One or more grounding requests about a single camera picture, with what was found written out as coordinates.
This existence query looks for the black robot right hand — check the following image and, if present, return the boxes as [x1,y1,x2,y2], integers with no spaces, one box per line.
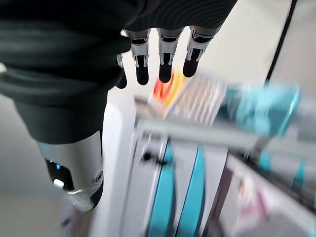
[0,0,239,213]

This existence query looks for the blue handled cart drawer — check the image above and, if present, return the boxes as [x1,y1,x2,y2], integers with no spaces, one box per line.
[212,150,316,237]
[177,145,207,237]
[145,143,176,237]

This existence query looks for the pink white medicine packet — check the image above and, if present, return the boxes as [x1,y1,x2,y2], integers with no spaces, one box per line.
[239,177,267,218]

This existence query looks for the white medical cart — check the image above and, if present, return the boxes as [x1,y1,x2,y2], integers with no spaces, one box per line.
[59,101,316,237]

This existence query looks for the yellow sharps container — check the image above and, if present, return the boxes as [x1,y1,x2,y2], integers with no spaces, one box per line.
[148,70,191,117]

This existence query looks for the cart keys in lock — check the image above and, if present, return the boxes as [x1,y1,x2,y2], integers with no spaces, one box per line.
[142,152,168,166]

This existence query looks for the white perforated basket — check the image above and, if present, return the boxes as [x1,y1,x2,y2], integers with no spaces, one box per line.
[170,79,228,124]

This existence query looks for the light blue waste bin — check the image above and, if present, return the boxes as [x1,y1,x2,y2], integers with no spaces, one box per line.
[227,82,303,136]

